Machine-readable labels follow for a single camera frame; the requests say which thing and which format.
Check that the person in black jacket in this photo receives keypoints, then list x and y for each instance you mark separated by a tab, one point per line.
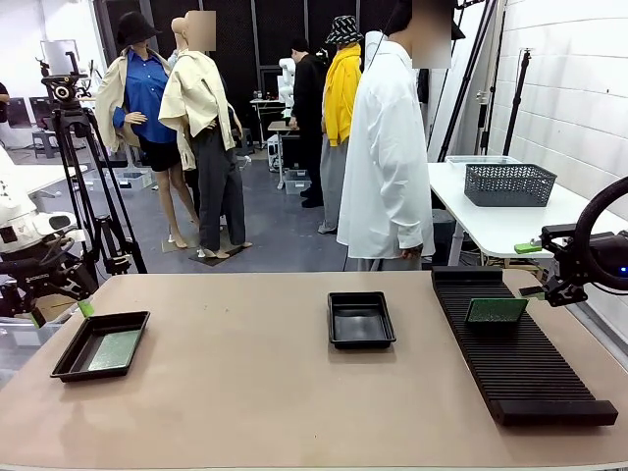
308	113

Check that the brown cardboard box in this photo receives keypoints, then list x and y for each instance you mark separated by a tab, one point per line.
59	306

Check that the green circuit board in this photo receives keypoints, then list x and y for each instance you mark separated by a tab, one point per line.
115	349
495	310

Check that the clear plastic box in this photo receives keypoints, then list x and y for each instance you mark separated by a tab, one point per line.
483	159

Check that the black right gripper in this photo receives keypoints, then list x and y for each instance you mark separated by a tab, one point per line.
608	260

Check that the person's left forearm white sleeve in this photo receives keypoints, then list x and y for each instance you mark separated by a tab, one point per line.
414	221

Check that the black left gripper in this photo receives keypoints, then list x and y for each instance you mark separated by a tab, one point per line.
36	279

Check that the black computer monitor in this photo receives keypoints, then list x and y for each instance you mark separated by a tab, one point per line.
40	110
17	113

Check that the white work table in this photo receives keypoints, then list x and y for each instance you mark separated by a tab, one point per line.
61	174

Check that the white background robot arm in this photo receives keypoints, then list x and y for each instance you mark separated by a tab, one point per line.
285	83

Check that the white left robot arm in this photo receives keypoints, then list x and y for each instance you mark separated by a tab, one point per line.
15	206

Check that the person's left hand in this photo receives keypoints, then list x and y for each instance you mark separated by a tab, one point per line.
409	254

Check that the clear floor storage bin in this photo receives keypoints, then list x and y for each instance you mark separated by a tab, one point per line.
135	180

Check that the grey framed board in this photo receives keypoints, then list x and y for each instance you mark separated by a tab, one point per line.
59	56

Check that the grey plastic basket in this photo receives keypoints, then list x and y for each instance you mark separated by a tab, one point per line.
510	184

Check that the mannequin with cream jacket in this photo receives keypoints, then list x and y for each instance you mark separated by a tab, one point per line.
196	98

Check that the person in black tee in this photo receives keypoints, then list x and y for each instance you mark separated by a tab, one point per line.
3	103

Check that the mannequin with yellow hoodie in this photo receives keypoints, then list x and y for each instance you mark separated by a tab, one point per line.
341	98

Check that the mannequin with blue shirt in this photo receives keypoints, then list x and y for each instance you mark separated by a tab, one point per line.
142	98

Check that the black background desk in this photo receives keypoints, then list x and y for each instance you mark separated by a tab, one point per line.
287	152

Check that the black brimmed hat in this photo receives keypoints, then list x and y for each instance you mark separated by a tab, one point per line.
135	29

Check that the black camera tripod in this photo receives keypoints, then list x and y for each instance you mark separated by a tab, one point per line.
73	122

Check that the black slotted board rack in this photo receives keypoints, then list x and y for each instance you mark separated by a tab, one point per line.
525	363

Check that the tall black light stand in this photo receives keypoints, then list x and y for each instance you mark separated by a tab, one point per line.
485	127

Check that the white side table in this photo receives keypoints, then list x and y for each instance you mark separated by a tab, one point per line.
490	225

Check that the large clear plastic bin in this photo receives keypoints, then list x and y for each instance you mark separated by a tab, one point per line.
24	348

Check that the grey stool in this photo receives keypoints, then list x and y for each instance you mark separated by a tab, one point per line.
44	142

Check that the patterned bucket hat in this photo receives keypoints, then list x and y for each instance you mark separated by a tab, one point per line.
343	29

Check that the person in white shirt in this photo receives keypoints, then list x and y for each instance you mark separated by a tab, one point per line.
387	147

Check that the black ESD tray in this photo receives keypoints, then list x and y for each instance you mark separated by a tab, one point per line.
361	321
73	348

